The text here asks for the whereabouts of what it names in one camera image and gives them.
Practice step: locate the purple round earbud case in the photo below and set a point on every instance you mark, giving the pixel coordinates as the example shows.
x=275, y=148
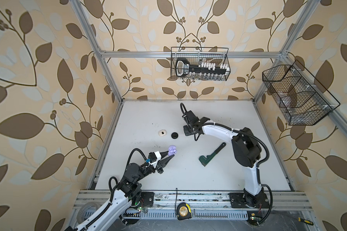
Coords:
x=172, y=150

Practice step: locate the yellow black tape measure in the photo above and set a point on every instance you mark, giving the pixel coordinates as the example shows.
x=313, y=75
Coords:
x=183, y=211

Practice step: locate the green pipe wrench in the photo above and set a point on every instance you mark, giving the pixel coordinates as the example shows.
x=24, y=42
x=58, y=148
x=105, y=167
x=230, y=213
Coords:
x=205, y=160

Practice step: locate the black wire basket back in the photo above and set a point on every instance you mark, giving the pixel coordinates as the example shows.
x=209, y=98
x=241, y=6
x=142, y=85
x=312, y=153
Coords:
x=205, y=54

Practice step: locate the white earbud charging case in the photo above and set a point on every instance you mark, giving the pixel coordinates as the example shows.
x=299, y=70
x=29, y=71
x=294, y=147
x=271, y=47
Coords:
x=162, y=133

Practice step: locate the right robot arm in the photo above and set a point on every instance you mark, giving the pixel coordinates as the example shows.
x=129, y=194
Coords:
x=249, y=151

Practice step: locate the black wire basket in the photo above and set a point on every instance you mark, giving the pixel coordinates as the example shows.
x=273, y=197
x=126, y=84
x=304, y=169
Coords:
x=205, y=54
x=302, y=98

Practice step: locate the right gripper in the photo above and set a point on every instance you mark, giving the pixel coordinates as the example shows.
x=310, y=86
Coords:
x=185, y=131

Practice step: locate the black wire basket right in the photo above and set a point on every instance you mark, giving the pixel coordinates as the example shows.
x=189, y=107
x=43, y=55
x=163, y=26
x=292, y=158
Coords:
x=302, y=98

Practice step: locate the yellow handled screwdriver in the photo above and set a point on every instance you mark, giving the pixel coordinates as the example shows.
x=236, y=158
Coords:
x=308, y=222

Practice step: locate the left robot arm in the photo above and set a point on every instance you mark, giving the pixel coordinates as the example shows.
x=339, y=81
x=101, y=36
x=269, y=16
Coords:
x=126, y=193

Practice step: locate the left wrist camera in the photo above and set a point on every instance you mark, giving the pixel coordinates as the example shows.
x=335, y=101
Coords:
x=153, y=159

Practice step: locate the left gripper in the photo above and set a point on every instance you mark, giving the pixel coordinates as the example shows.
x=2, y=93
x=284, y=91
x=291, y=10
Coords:
x=162, y=164

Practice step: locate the black round earbud case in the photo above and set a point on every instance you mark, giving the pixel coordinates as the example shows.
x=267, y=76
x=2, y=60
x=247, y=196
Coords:
x=174, y=135

